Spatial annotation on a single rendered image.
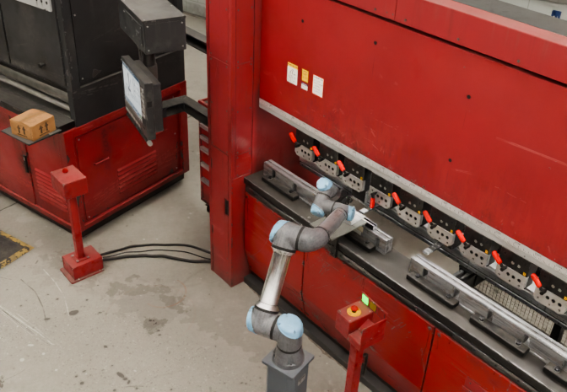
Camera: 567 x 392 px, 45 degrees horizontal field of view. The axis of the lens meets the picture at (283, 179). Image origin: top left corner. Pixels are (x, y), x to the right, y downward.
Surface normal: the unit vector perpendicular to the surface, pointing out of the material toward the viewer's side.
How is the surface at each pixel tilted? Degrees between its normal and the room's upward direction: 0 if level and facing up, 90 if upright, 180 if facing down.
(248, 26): 90
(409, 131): 90
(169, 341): 0
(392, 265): 0
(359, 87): 90
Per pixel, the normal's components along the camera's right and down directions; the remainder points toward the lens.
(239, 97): 0.65, 0.43
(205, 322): 0.04, -0.85
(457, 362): -0.76, 0.32
